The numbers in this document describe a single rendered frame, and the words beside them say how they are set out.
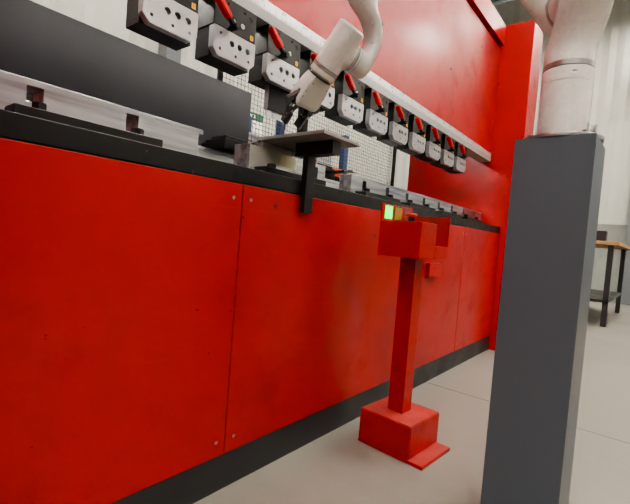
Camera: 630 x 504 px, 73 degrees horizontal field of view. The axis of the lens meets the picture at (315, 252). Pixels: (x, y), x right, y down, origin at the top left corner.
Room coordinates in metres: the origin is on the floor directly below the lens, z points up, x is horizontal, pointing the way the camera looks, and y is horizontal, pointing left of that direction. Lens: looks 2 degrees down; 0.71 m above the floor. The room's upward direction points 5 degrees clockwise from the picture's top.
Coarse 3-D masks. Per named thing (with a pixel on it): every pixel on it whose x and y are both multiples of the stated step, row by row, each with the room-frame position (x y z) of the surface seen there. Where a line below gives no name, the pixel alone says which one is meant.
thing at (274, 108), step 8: (272, 88) 1.38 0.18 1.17; (264, 96) 1.38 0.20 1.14; (272, 96) 1.38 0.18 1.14; (280, 96) 1.41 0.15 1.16; (264, 104) 1.38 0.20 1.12; (272, 104) 1.38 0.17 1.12; (280, 104) 1.41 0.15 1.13; (272, 112) 1.40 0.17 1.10; (280, 112) 1.42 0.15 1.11; (280, 120) 1.43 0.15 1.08
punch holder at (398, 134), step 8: (392, 104) 1.94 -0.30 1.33; (392, 112) 1.94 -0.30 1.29; (408, 112) 2.04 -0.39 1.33; (392, 120) 1.94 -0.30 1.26; (400, 120) 1.99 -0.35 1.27; (408, 120) 2.05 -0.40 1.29; (392, 128) 1.93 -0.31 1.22; (400, 128) 1.99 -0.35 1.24; (384, 136) 1.96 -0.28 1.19; (392, 136) 1.94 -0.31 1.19; (400, 136) 1.99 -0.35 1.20; (392, 144) 2.05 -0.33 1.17; (400, 144) 2.04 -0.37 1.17
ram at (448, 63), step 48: (240, 0) 1.22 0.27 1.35; (288, 0) 1.37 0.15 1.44; (336, 0) 1.56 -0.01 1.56; (384, 0) 1.82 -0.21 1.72; (432, 0) 2.17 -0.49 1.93; (384, 48) 1.84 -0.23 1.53; (432, 48) 2.20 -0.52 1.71; (480, 48) 2.75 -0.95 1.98; (432, 96) 2.24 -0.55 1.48; (480, 96) 2.81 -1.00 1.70; (480, 144) 2.88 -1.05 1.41
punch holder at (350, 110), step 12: (336, 84) 1.64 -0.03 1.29; (360, 84) 1.71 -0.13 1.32; (336, 96) 1.64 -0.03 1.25; (348, 96) 1.65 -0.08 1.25; (360, 96) 1.72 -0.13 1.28; (336, 108) 1.64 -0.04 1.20; (348, 108) 1.65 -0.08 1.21; (360, 108) 1.72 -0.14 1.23; (336, 120) 1.71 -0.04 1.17; (348, 120) 1.70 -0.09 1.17; (360, 120) 1.72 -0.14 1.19
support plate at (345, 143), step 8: (264, 136) 1.32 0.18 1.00; (272, 136) 1.29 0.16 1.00; (280, 136) 1.27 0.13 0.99; (288, 136) 1.25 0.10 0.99; (296, 136) 1.24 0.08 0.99; (304, 136) 1.23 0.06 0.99; (312, 136) 1.22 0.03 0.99; (320, 136) 1.21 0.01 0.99; (328, 136) 1.21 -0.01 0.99; (336, 136) 1.21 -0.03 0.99; (272, 144) 1.38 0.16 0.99; (280, 144) 1.37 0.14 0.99; (288, 144) 1.36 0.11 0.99; (344, 144) 1.29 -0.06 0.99; (352, 144) 1.28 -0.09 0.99
